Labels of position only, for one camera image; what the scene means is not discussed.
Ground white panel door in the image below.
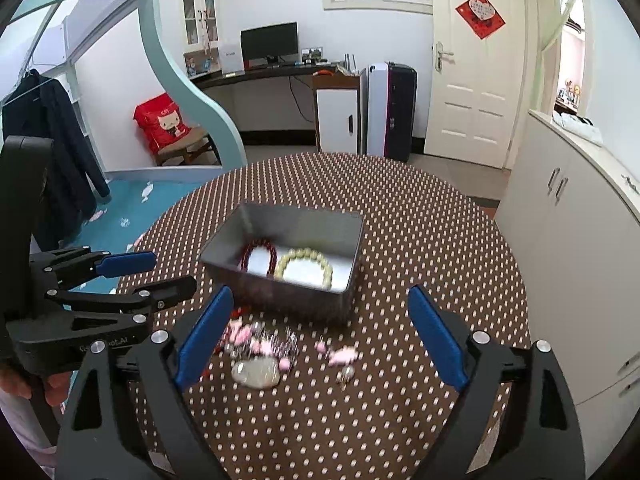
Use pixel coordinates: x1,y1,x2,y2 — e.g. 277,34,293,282
425,0,526,170

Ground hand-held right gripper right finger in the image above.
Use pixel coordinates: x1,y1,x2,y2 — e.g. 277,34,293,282
407,285,586,480

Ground pale oval pendant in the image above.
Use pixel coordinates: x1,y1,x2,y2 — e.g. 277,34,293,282
231,357,282,390

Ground red cat-print bag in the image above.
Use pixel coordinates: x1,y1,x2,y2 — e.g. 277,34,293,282
133,93,193,156

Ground pale green curtain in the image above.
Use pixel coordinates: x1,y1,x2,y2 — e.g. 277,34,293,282
537,0,581,111

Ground black computer monitor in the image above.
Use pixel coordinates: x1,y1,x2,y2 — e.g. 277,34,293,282
240,22,299,68

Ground brown polka-dot tablecloth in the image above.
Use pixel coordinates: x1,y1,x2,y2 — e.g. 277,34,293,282
116,152,532,480

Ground dark red bead bracelet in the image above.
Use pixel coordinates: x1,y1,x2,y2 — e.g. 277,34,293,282
240,241,278,275

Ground teal bed frame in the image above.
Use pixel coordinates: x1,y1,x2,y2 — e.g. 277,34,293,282
0,0,249,181

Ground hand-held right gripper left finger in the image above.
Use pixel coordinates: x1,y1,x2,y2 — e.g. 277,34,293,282
54,285,236,480

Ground red string bracelet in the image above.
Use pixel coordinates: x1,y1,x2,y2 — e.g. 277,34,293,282
215,305,247,356

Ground pale bead bracelet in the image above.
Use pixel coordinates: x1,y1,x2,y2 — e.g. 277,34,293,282
273,248,334,291

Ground blue printed bedsheet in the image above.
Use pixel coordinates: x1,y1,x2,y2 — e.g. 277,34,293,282
65,175,221,311

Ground person's left hand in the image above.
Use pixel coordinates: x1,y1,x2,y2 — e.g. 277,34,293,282
0,362,71,408

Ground metal door handle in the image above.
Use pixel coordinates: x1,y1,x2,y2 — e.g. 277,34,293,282
434,41,455,72

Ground white sideboard cabinet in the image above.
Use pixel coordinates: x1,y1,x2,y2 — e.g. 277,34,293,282
494,110,640,476

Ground white purple suitcase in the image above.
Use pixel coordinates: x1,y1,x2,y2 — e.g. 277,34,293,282
366,62,391,158

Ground white cloth bundle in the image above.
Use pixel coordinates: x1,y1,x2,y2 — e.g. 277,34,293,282
552,112,603,146

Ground small white cabinet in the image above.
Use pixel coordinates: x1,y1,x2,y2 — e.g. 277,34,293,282
314,76,362,155

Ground wooden chair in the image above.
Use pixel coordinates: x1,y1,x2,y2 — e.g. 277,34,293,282
152,127,221,167

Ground dark hanging jacket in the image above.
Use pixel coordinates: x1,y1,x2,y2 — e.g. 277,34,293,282
2,72,111,251

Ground white carton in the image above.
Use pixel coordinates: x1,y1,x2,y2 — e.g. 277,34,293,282
219,42,245,73

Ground pink bead charm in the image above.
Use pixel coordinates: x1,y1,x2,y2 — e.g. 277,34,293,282
315,342,359,383

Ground grey metal box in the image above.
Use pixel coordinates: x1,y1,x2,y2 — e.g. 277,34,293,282
199,202,365,326

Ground red door hanging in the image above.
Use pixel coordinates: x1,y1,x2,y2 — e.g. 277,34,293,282
455,0,506,40

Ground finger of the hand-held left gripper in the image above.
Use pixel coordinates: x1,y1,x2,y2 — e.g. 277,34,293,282
7,275,198,376
29,246,157,293

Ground colourful printed box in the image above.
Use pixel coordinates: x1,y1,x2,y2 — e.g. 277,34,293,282
183,49,221,79

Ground black cable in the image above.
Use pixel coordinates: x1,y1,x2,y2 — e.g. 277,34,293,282
287,77,318,123

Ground black suitcase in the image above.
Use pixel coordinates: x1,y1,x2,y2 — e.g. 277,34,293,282
385,61,418,162

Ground row of small figurines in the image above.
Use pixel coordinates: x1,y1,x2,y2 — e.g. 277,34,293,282
557,80,583,108

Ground person's left forearm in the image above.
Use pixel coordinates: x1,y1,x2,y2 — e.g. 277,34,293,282
0,395,57,473

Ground white glass-door cupboard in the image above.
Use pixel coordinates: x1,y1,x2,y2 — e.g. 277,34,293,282
160,0,221,78

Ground dark wooden desk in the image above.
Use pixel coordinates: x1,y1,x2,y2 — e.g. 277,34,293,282
190,62,363,92

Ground pink bead bracelet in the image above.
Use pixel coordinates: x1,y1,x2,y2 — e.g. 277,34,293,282
221,320,300,370

